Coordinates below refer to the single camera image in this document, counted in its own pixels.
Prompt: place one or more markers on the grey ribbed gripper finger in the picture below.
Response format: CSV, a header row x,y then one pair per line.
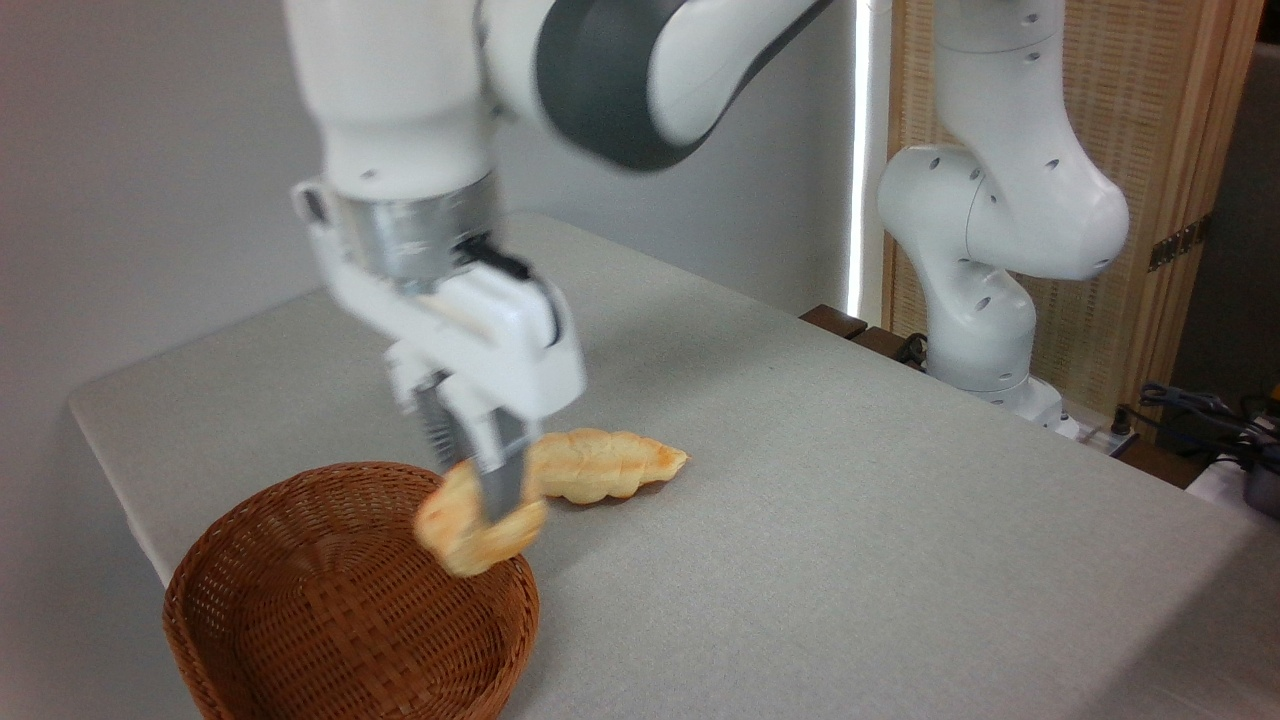
x,y
440,420
503,470

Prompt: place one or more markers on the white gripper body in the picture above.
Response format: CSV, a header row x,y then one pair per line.
x,y
500,340

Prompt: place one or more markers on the round bread roll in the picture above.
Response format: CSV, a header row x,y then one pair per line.
x,y
450,530

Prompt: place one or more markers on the long leaf-shaped bread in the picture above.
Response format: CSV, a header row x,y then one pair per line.
x,y
600,465

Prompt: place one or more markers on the silver metal wrist flange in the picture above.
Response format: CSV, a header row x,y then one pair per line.
x,y
410,235

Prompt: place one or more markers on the brown wicker basket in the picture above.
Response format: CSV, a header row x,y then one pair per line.
x,y
330,600

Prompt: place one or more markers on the dark brown wooden bench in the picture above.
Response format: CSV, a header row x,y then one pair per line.
x,y
835,320

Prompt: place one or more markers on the grey tablecloth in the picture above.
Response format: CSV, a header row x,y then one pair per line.
x,y
850,550

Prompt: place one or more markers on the white vertical window strip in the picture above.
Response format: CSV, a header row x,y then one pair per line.
x,y
872,150

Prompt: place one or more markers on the wooden rattan folding screen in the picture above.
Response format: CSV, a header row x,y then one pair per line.
x,y
1140,120

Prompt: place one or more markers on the dark metal screen hinge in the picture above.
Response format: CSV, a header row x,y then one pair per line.
x,y
1175,243

